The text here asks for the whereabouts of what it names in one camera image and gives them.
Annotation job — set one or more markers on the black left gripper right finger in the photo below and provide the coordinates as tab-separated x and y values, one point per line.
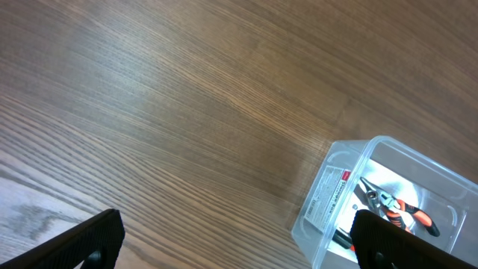
381	245

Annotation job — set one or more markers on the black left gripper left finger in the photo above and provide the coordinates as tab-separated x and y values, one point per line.
95	243

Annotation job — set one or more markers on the black handled screwdriver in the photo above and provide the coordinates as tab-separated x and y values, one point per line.
343	239

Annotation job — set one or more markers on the orange black combination pliers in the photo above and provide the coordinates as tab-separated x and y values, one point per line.
385	204

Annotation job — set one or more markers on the clear plastic storage container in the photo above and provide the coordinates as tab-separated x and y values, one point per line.
337	194

